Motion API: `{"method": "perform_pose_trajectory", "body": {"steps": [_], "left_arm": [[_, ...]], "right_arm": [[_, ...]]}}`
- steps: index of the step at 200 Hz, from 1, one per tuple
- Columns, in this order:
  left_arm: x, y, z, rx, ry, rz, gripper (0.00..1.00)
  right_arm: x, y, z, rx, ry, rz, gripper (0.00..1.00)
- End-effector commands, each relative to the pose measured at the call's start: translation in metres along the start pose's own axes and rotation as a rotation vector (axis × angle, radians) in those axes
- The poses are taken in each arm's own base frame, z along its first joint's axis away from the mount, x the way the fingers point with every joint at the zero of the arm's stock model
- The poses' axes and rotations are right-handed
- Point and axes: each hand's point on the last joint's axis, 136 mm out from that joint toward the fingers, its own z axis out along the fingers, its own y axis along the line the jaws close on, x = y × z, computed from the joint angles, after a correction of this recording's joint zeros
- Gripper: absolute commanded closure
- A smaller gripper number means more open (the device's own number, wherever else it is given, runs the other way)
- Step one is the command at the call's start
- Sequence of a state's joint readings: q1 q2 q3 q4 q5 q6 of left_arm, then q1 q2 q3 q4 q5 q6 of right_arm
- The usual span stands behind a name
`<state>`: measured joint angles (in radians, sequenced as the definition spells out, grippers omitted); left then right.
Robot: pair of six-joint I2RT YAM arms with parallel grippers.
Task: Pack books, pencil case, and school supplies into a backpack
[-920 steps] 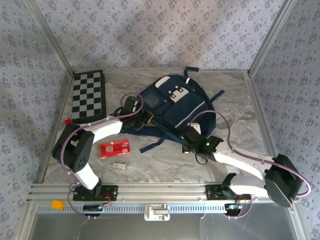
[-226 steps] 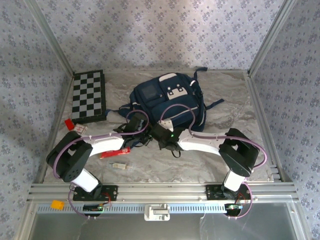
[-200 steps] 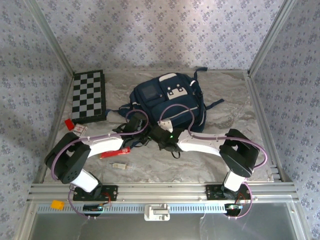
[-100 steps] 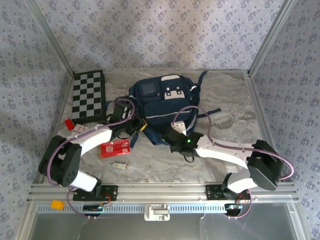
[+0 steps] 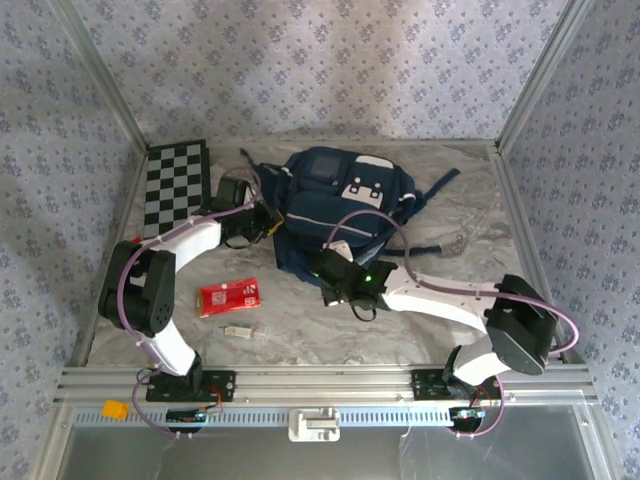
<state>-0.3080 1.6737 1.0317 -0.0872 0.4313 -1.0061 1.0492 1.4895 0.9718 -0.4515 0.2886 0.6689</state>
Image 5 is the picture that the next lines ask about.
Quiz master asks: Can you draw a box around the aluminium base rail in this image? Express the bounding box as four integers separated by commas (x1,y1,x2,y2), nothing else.
53,363,599,405

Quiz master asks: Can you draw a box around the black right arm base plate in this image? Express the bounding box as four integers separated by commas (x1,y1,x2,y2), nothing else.
410,368,501,401

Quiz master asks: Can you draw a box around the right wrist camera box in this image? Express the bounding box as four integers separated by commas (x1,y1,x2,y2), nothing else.
312,239,355,284

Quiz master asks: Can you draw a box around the red pencil pouch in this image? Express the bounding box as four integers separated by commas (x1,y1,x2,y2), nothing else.
195,277,263,319

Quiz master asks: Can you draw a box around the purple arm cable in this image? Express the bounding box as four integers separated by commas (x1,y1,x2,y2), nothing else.
322,209,582,441
118,167,265,441

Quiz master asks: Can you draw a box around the white latch bracket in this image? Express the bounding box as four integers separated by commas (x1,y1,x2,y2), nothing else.
288,407,342,444

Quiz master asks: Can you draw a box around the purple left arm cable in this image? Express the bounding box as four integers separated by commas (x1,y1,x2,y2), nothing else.
118,167,265,441

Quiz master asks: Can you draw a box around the aluminium frame post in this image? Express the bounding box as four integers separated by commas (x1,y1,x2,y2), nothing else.
494,0,601,151
47,0,151,151

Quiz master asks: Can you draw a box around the small item in clear wrapper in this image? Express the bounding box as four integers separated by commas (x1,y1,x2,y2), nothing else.
215,323,271,344

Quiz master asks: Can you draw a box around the black and grey chessboard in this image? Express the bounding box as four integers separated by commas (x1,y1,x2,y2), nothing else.
141,139,212,240

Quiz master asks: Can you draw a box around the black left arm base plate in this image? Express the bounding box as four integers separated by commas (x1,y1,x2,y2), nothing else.
144,369,237,404

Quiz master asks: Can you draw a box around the grey slotted cable duct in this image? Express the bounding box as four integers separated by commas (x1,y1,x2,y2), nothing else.
73,405,589,429

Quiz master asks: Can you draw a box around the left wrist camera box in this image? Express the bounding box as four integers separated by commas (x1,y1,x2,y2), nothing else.
213,177,253,209

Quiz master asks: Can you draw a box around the navy blue backpack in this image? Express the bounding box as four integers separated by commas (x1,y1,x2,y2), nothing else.
239,144,460,290

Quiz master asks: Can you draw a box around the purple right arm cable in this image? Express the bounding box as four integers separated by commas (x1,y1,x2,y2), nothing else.
322,209,582,441

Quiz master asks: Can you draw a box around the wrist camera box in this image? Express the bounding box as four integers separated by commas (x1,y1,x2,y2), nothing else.
312,239,355,284
213,177,253,209

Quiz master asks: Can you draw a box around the grey metal panel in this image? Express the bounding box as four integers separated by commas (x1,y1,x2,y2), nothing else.
49,427,609,480

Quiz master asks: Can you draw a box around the aluminium table side rail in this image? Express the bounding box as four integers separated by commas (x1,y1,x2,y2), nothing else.
69,144,151,369
492,142,569,365

